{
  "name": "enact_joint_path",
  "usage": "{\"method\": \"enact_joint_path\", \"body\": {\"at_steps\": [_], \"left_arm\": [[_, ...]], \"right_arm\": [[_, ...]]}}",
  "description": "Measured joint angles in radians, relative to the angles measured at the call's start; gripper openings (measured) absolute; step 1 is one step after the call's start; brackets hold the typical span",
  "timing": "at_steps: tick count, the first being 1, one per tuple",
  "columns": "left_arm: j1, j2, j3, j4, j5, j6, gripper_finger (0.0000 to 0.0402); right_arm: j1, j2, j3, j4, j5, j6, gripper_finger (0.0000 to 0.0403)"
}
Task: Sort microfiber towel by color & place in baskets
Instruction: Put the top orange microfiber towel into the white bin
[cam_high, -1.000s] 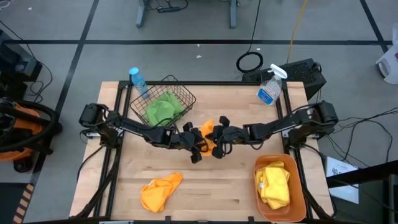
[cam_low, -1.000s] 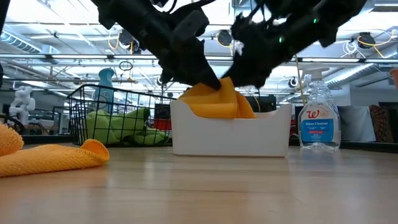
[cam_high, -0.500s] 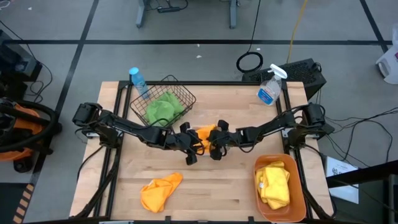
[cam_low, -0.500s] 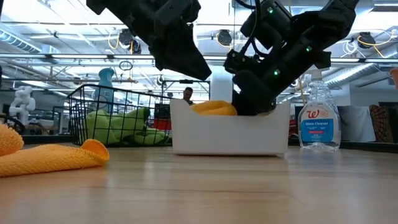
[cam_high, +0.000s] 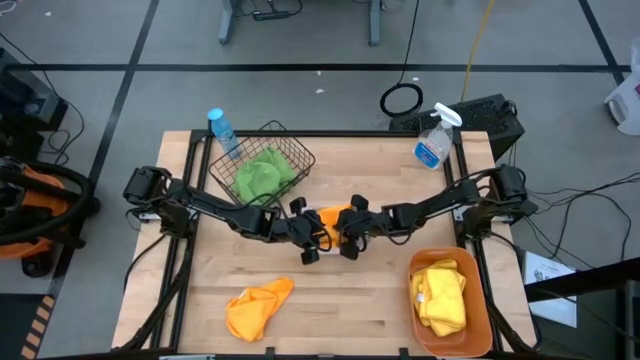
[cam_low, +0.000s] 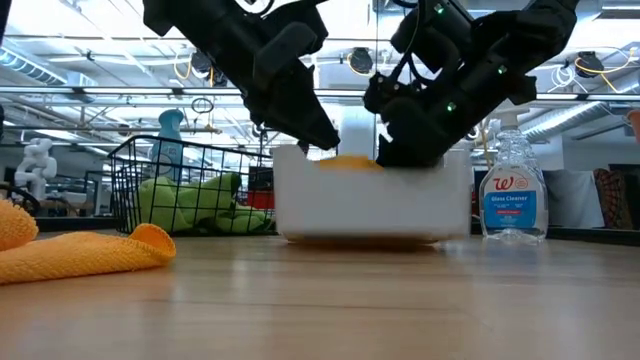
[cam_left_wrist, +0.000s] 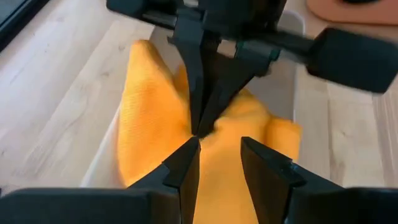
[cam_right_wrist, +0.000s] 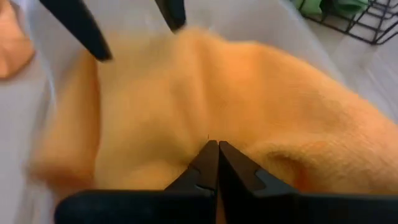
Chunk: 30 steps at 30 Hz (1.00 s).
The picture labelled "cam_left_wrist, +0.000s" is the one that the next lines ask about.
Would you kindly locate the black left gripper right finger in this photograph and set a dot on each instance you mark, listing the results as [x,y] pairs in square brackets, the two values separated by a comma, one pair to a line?
[267,180]

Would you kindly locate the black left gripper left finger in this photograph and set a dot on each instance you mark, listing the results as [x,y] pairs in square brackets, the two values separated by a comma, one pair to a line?
[186,174]

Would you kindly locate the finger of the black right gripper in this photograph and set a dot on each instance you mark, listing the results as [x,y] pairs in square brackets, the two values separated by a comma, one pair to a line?
[194,77]
[224,87]

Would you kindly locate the orange microfiber towel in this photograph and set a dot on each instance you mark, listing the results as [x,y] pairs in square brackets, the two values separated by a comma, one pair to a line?
[149,124]

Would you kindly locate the orange plastic bin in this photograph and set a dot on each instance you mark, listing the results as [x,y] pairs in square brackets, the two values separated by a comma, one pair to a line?
[357,15]

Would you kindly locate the white plastic bin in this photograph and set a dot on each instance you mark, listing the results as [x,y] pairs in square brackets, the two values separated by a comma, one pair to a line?
[280,93]

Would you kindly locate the black metal table frame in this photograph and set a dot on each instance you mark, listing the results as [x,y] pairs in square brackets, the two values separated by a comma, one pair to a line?
[15,18]

